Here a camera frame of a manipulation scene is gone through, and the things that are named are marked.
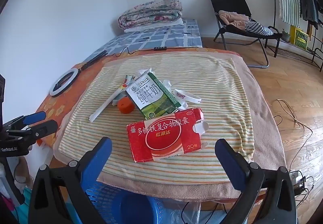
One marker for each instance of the white tissue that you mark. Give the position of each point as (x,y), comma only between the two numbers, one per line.
(142,72)

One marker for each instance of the red medicine box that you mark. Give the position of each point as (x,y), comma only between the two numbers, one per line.
(164,138)

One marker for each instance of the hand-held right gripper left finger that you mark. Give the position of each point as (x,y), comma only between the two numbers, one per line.
(98,160)

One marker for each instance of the black folding chair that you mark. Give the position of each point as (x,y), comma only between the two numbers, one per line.
(227,1)

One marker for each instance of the blue plaid bed sheet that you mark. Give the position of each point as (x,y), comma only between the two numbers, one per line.
(151,37)

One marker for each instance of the clear plastic bag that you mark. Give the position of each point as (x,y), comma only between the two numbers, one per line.
(181,214)

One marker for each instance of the long white paper wrapper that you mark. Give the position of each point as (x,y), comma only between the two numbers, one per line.
(101,110)

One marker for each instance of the white wristband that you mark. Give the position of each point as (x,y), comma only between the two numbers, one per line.
(181,93)

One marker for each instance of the teal cloth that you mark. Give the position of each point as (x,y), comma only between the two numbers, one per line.
(26,201)

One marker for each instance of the black inline remote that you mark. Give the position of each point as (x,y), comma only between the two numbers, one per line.
(160,48)

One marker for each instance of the folded white sheet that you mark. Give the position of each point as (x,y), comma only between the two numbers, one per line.
(174,22)

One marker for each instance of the orange bottle cap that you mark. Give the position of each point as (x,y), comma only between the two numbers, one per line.
(125,106)

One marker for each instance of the small potted plant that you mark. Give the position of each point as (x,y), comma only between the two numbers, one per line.
(285,35)

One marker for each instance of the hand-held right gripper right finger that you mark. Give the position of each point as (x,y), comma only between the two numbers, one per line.
(228,160)

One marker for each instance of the yellow crate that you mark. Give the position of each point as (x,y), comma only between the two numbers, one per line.
(299,37)

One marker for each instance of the folded floral quilt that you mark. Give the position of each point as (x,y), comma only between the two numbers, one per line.
(151,13)

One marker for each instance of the striped yellow blanket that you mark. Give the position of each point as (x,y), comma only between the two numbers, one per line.
(214,87)

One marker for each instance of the dark hanging jacket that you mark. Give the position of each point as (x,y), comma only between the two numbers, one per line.
(306,4)

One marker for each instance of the pink clothing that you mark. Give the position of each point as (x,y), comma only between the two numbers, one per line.
(232,18)

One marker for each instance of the striped clothing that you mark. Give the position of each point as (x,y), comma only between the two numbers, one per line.
(257,28)

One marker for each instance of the power strip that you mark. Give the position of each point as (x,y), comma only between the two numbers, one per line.
(295,178)

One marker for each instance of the blue plastic basket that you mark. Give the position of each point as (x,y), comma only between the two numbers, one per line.
(136,208)

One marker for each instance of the colourful snack wrapper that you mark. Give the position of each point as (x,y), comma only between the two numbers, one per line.
(127,81)

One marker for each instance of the black light stand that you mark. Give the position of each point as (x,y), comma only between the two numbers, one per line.
(93,59)

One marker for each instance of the black clothes rack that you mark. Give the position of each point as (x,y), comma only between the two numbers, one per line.
(317,54)

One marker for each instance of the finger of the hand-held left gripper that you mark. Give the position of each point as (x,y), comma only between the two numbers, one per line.
(35,116)
(45,128)

